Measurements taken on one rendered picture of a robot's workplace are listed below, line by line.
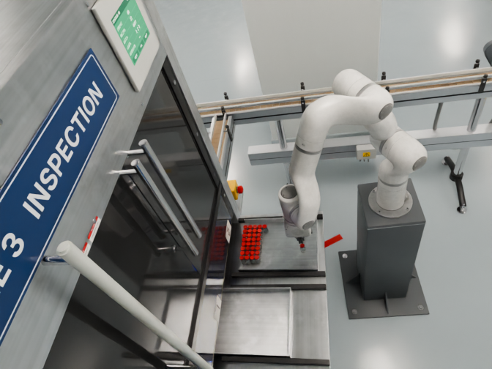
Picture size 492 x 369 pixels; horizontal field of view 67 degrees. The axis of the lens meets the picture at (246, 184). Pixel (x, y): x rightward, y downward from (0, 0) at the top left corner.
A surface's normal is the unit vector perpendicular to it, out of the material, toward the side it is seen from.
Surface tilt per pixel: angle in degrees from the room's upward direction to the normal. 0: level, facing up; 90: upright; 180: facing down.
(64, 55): 90
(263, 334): 0
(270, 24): 90
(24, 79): 90
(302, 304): 0
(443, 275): 0
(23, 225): 90
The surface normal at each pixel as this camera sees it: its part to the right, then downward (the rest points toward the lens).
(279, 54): -0.09, 0.78
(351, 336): -0.22, -0.62
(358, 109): -0.33, 0.48
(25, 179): 0.97, -0.07
